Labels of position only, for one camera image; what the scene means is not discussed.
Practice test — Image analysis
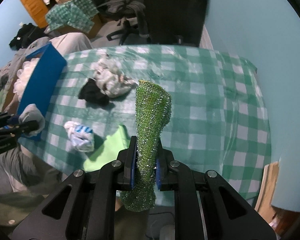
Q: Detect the white cloth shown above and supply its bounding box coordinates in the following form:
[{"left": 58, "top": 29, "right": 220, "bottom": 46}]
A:
[{"left": 19, "top": 103, "right": 45, "bottom": 138}]

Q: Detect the light green microfiber cloth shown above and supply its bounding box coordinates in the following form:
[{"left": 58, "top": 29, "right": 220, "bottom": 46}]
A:
[{"left": 83, "top": 125, "right": 130, "bottom": 172}]

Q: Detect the white blue striped plastic bag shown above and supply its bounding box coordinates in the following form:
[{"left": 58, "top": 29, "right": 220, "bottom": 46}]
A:
[{"left": 64, "top": 121, "right": 95, "bottom": 152}]

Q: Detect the green sparkly scrub cloth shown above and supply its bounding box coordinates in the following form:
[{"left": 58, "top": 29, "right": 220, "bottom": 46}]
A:
[{"left": 120, "top": 80, "right": 172, "bottom": 212}]

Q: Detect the black cloth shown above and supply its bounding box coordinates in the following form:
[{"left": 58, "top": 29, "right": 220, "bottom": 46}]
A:
[{"left": 78, "top": 79, "right": 109, "bottom": 106}]

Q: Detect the white patterned plastic bag bundle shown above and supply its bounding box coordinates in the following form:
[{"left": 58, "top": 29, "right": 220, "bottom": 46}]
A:
[{"left": 93, "top": 56, "right": 137, "bottom": 98}]

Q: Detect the white mesh bath pouf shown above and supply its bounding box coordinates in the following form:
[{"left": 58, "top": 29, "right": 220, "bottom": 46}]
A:
[{"left": 13, "top": 58, "right": 40, "bottom": 101}]

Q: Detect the grey quilted duvet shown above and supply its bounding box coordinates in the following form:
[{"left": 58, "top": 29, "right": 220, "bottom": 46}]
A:
[{"left": 0, "top": 37, "right": 50, "bottom": 92}]

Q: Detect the blue cardboard box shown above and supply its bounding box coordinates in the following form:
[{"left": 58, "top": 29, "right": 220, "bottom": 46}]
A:
[{"left": 14, "top": 42, "right": 68, "bottom": 142}]

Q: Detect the green checkered tablecloth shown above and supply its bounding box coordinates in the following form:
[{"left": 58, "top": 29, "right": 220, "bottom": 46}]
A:
[{"left": 20, "top": 45, "right": 271, "bottom": 199}]

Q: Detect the bed with grey sheet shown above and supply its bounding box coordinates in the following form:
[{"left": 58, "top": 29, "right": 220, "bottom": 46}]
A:
[{"left": 43, "top": 33, "right": 93, "bottom": 56}]

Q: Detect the black clothes pile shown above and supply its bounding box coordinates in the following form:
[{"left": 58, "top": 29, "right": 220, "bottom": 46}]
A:
[{"left": 9, "top": 23, "right": 47, "bottom": 50}]

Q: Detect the green checkered cloth on box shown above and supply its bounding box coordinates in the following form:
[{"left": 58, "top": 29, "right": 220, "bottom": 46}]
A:
[{"left": 45, "top": 0, "right": 98, "bottom": 33}]

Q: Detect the black office chair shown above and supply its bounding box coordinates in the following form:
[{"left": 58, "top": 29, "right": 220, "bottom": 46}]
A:
[{"left": 92, "top": 0, "right": 150, "bottom": 45}]

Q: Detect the black covered wardrobe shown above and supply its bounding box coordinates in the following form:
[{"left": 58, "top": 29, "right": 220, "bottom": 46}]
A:
[{"left": 144, "top": 0, "right": 209, "bottom": 47}]

